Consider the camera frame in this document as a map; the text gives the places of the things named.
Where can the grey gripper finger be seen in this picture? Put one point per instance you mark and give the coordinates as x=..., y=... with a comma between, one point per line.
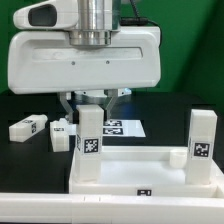
x=110, y=101
x=64, y=98

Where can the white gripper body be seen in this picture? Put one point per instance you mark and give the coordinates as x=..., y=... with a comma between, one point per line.
x=46, y=62

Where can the white desk top tray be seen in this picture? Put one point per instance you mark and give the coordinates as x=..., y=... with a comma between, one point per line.
x=147, y=171

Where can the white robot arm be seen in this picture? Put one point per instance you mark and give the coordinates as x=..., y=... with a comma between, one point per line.
x=82, y=45

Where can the white sheet with markers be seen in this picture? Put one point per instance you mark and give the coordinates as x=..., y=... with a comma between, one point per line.
x=110, y=128

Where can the white front fence bar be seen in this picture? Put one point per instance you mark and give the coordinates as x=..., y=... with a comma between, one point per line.
x=81, y=209

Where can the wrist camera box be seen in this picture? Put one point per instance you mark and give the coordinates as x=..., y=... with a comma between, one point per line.
x=49, y=14

